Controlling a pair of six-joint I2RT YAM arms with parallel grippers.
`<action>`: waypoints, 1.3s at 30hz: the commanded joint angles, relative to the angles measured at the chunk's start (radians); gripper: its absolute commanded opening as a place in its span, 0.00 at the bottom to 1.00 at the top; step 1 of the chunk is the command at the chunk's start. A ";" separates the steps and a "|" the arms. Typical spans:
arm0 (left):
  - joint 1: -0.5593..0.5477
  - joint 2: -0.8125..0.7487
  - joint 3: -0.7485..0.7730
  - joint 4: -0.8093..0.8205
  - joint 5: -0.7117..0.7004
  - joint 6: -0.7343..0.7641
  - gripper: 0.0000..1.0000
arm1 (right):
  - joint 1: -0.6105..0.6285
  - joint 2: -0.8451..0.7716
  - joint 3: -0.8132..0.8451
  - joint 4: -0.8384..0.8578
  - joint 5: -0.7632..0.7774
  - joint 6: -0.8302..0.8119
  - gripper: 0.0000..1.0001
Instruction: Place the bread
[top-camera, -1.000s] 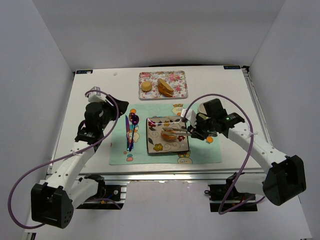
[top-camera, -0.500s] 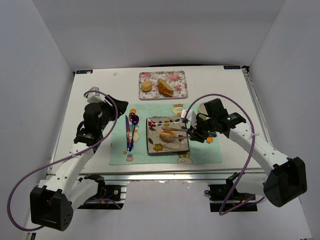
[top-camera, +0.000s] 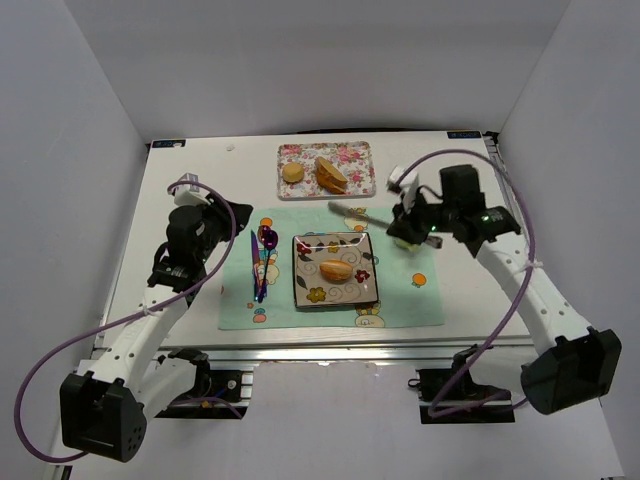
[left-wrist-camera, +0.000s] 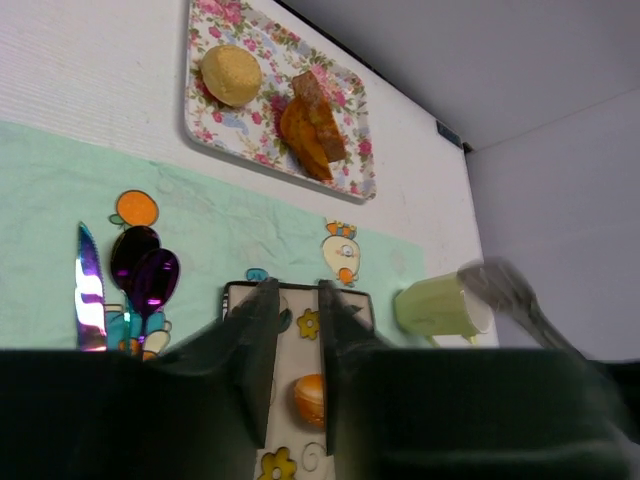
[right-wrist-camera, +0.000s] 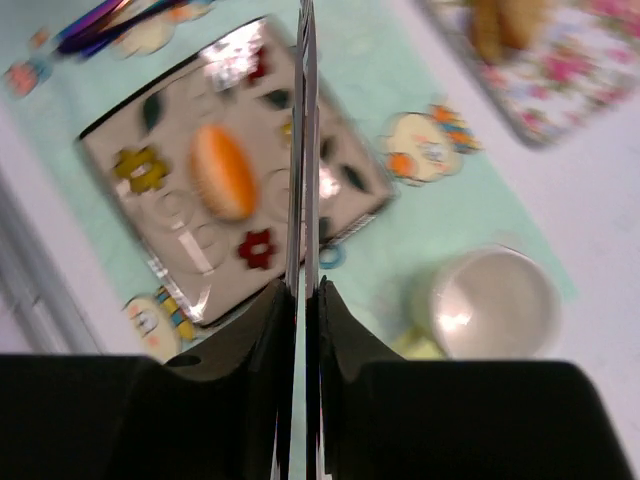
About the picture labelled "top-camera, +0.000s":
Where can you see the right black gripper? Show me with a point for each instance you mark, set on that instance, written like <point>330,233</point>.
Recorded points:
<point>406,228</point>

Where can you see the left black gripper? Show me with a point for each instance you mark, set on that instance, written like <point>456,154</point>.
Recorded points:
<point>232,215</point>

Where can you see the metal tongs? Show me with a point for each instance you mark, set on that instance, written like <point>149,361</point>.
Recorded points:
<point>349,213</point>

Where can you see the oval bread roll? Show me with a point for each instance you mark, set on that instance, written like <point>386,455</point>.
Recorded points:
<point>335,271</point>

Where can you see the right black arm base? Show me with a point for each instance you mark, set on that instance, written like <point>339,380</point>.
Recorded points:
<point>427,384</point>

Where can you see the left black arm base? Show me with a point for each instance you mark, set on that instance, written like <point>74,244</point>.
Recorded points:
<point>218,392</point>

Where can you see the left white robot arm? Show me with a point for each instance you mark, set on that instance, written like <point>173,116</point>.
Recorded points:
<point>106,410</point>

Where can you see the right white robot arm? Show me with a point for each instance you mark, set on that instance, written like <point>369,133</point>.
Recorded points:
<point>542,349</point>

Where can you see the round bread bun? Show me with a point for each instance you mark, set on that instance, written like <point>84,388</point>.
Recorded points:
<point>292,172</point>

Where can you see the sliced bread pieces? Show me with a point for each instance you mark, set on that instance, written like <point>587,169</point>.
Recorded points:
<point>329,177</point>

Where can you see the yellow green mug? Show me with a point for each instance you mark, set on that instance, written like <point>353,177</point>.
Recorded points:
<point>406,246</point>

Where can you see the iridescent purple spoon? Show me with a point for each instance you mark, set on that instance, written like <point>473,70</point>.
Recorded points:
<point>270,241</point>

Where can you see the iridescent purple knife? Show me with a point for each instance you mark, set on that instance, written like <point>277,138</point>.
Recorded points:
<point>255,270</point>

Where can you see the mint green placemat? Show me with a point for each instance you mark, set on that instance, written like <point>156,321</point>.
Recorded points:
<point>409,294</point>

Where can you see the floral serving tray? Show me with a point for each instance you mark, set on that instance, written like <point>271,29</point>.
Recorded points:
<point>353,159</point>

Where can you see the left blue corner sticker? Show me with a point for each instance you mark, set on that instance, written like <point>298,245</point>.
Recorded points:
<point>168,143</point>

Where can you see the blue corner sticker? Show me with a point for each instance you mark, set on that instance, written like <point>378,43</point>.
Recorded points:
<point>464,134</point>
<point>168,143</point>

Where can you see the square floral plate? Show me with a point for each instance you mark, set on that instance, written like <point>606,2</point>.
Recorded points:
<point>311,290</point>

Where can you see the right blue corner sticker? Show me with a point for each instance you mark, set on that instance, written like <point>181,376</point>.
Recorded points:
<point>464,134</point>

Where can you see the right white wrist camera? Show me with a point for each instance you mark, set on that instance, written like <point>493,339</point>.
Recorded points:
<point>405,185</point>

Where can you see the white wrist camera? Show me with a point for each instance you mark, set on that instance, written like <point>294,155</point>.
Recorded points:
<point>405,185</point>
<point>188,190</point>

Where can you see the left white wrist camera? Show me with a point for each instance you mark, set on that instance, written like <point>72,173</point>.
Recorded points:
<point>188,190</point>

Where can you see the aluminium table frame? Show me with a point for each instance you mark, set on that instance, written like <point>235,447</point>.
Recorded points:
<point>244,168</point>

